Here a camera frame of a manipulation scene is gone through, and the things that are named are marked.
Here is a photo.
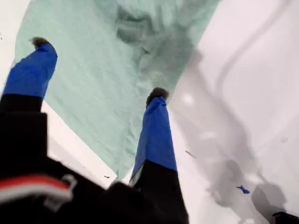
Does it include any pale green T-shirt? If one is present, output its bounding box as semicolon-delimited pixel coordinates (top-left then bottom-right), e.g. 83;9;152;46
13;0;225;180

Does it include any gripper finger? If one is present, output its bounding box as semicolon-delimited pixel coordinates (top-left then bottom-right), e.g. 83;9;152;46
129;87;189;224
0;36;58;113

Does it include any blue tape scrap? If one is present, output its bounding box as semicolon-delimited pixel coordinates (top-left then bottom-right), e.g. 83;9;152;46
236;185;250;195

